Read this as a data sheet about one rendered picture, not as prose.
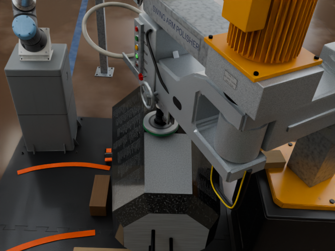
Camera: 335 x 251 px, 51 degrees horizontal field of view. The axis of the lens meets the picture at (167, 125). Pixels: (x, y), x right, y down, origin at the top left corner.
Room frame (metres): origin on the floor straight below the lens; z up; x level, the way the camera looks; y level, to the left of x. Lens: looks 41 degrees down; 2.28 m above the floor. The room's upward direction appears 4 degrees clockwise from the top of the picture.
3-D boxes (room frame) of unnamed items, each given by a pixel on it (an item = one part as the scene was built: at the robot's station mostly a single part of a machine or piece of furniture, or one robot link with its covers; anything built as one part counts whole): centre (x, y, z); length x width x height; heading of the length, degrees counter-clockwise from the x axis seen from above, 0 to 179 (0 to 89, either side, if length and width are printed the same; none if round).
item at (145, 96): (1.48, 0.08, 1.20); 0.15 x 0.10 x 0.15; 31
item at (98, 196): (1.67, 0.47, 0.07); 0.30 x 0.12 x 0.12; 3
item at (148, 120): (1.64, 0.04, 0.88); 0.21 x 0.21 x 0.01
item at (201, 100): (1.30, -0.15, 1.31); 0.74 x 0.23 x 0.49; 31
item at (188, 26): (1.34, -0.14, 1.62); 0.96 x 0.25 x 0.17; 31
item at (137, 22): (1.64, 0.18, 1.38); 0.08 x 0.03 x 0.28; 31
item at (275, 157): (1.46, -0.59, 0.81); 0.20 x 0.10 x 0.05; 100
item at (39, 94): (2.35, 1.04, 0.43); 0.50 x 0.50 x 0.85; 8
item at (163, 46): (1.57, 0.00, 1.32); 0.36 x 0.22 x 0.45; 31
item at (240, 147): (1.07, -0.29, 1.35); 0.19 x 0.19 x 0.20
